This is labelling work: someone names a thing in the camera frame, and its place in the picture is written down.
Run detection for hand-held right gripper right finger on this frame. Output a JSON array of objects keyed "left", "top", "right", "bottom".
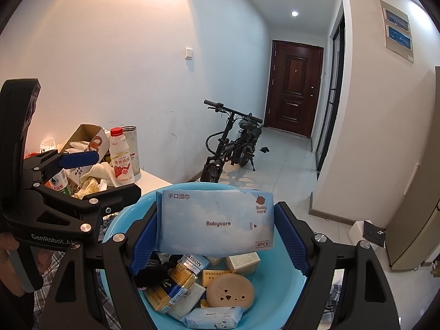
[{"left": 274, "top": 201, "right": 401, "bottom": 330}]

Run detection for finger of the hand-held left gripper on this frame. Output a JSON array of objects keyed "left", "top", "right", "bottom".
[
  {"left": 22, "top": 149, "right": 101, "bottom": 193},
  {"left": 34, "top": 183, "right": 142, "bottom": 229}
]

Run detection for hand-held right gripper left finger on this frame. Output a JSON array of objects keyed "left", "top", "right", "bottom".
[{"left": 40, "top": 201, "right": 163, "bottom": 330}]

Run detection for blue plastic basin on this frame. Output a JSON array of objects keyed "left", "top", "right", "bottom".
[{"left": 100, "top": 182, "right": 314, "bottom": 330}]

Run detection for large wet wipes packet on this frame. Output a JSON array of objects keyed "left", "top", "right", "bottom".
[{"left": 155, "top": 188, "right": 276, "bottom": 258}]

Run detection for person's left hand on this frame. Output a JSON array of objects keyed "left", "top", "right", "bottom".
[{"left": 0, "top": 232, "right": 56, "bottom": 284}]

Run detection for crumpled white tissue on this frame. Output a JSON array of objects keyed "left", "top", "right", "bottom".
[{"left": 81, "top": 163, "right": 116, "bottom": 188}]

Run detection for open cardboard box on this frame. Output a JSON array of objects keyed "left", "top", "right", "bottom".
[{"left": 57, "top": 124, "right": 111, "bottom": 166}]

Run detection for black plush item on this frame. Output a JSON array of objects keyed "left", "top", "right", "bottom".
[{"left": 133, "top": 252, "right": 184, "bottom": 291}]

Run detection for green label bottle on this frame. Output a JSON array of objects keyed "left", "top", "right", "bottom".
[{"left": 48, "top": 168, "right": 69, "bottom": 193}]

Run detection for red capped milk bottle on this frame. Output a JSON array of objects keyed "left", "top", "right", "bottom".
[{"left": 109, "top": 127, "right": 135, "bottom": 187}]

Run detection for crumpled yellow wrapper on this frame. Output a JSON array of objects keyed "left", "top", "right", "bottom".
[{"left": 72, "top": 177, "right": 109, "bottom": 200}]

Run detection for blue and yellow cigarette pack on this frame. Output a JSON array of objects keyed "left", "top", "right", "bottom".
[{"left": 163, "top": 263, "right": 200, "bottom": 298}]

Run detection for orange yellow box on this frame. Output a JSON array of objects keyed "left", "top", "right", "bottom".
[{"left": 142, "top": 284, "right": 176, "bottom": 312}]

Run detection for small white carton box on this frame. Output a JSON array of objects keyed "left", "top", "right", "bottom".
[{"left": 226, "top": 252, "right": 261, "bottom": 276}]

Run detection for metal tin can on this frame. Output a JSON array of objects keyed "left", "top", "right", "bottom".
[{"left": 120, "top": 125, "right": 141, "bottom": 182}]

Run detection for light blue flat box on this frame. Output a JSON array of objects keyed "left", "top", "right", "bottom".
[{"left": 182, "top": 252, "right": 211, "bottom": 276}]

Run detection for white tissue packet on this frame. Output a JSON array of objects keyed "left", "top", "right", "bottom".
[{"left": 165, "top": 284, "right": 207, "bottom": 320}]

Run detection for small yellow box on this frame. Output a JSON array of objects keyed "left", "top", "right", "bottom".
[{"left": 200, "top": 270, "right": 232, "bottom": 287}]

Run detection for round tan compact case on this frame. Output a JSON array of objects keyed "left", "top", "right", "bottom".
[{"left": 205, "top": 272, "right": 255, "bottom": 309}]

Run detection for black cloth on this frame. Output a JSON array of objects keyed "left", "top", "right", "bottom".
[{"left": 362, "top": 222, "right": 388, "bottom": 248}]

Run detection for small wet wipes packet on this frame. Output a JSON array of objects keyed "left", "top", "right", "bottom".
[{"left": 180, "top": 306, "right": 244, "bottom": 329}]

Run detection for black electric bicycle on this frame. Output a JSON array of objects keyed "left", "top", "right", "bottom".
[{"left": 200, "top": 100, "right": 263, "bottom": 183}]

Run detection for blue plaid cloth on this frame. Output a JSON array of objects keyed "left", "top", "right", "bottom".
[{"left": 32, "top": 213, "right": 339, "bottom": 330}]

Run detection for black framed glass door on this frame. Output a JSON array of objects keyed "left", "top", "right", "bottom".
[{"left": 315, "top": 2, "right": 346, "bottom": 172}]

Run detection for beige refrigerator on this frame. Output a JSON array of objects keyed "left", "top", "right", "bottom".
[{"left": 385, "top": 66, "right": 440, "bottom": 270}]

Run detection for brown entrance door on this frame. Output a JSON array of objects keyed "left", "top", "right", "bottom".
[{"left": 264, "top": 40, "right": 324, "bottom": 139}]

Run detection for grey framed wall pictures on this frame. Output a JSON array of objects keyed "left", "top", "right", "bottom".
[{"left": 380, "top": 0, "right": 415, "bottom": 63}]

